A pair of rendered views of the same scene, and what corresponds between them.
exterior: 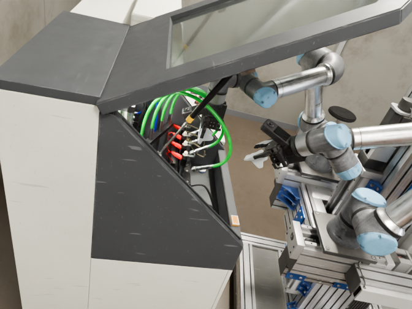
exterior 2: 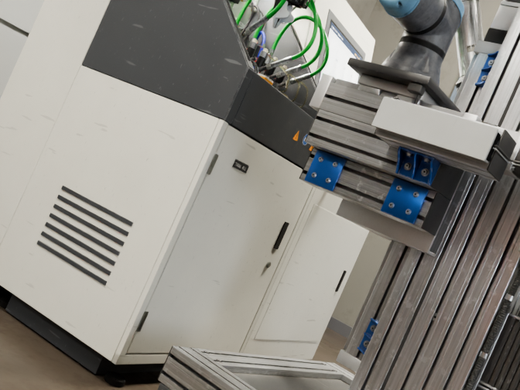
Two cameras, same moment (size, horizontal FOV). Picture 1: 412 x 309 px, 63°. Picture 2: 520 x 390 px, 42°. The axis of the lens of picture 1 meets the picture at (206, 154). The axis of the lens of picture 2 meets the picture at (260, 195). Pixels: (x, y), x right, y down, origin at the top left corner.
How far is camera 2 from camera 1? 209 cm
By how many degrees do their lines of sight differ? 53
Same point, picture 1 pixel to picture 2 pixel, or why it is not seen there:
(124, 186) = not seen: outside the picture
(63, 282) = (36, 106)
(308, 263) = (333, 116)
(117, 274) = (92, 101)
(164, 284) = (132, 135)
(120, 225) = (129, 11)
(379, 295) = (411, 108)
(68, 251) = (67, 49)
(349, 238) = (398, 54)
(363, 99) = not seen: outside the picture
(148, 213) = not seen: outside the picture
